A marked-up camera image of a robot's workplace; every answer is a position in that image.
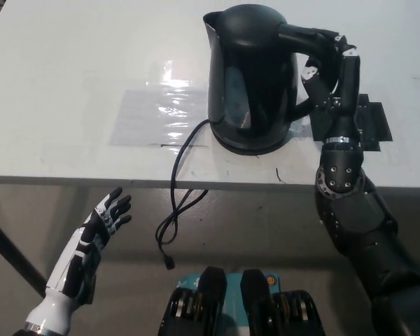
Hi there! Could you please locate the clear plastic sheet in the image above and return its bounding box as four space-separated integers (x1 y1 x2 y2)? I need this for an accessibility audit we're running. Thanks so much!
108 59 215 146

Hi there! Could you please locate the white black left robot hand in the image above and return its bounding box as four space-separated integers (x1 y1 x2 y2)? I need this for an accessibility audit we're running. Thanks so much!
23 187 133 330

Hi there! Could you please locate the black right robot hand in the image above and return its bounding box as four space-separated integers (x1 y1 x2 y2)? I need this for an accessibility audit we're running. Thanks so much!
300 27 363 141

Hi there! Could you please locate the round black kettle base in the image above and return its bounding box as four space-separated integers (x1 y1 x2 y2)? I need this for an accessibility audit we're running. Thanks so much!
213 138 290 156

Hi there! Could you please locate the black power cord with plug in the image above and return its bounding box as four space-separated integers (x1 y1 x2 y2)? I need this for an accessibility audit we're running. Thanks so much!
155 118 213 271

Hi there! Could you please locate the black electric kettle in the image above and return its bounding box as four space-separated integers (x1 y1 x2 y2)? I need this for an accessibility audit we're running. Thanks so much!
202 6 341 150

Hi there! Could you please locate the black tape patch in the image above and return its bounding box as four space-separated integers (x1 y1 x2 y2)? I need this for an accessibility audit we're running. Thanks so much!
309 93 395 153

